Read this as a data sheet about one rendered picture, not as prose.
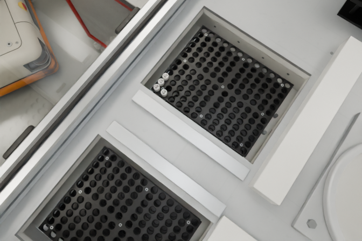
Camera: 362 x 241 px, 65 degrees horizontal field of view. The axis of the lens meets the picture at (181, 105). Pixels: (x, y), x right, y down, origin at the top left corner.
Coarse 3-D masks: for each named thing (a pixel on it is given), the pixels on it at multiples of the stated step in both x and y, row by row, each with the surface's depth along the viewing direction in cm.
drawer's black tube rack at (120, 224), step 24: (120, 168) 52; (72, 192) 53; (96, 192) 51; (120, 192) 51; (144, 192) 51; (72, 216) 50; (96, 216) 50; (120, 216) 53; (144, 216) 52; (168, 216) 50; (192, 216) 50; (72, 240) 51; (96, 240) 49; (120, 240) 49; (144, 240) 49; (168, 240) 52
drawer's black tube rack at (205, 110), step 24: (216, 48) 58; (192, 72) 60; (216, 72) 57; (240, 72) 60; (168, 96) 55; (192, 96) 55; (216, 96) 56; (240, 96) 56; (264, 96) 56; (192, 120) 58; (216, 120) 58; (240, 120) 58; (264, 120) 57; (240, 144) 53
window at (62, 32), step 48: (0, 0) 24; (48, 0) 28; (96, 0) 34; (144, 0) 44; (0, 48) 27; (48, 48) 32; (96, 48) 41; (0, 96) 30; (48, 96) 38; (0, 144) 35
